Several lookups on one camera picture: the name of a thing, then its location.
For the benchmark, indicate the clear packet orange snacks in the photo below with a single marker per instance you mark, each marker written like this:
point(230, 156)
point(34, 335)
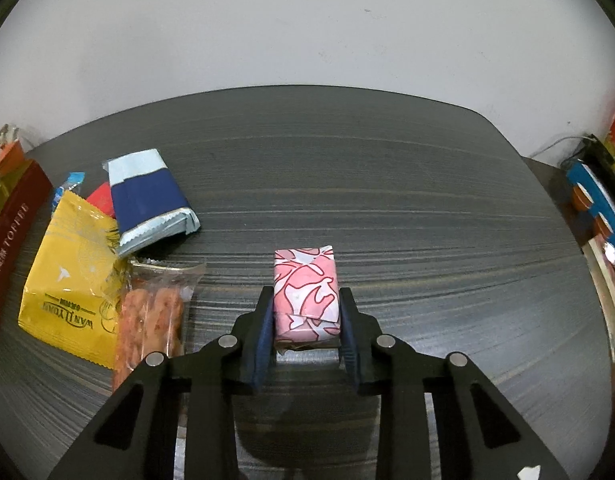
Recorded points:
point(153, 314)

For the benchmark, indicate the navy light-blue snack packet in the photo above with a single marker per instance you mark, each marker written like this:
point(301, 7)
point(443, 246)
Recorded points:
point(148, 202)

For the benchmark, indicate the yellow snack packet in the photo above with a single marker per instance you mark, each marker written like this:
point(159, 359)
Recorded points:
point(72, 293)

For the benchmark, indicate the colourful clutter at right edge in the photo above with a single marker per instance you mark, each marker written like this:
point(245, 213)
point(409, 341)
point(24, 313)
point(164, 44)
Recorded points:
point(590, 173)

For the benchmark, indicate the small blue candy wrapper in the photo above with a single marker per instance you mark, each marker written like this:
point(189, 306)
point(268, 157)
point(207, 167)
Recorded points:
point(72, 183)

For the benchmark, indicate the pink white patterned snack pack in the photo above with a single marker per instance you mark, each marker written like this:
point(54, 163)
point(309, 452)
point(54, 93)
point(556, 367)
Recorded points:
point(306, 299)

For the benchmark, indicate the red snack packet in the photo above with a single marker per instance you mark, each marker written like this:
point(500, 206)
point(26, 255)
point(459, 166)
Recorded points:
point(101, 198)

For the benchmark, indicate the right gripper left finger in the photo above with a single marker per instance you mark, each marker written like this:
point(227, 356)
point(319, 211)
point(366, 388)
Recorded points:
point(133, 435)

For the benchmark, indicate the gold tin box red outside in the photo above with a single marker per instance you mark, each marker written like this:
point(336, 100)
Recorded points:
point(29, 194)

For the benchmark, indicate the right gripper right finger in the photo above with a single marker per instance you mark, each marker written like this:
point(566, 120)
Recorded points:
point(480, 434)

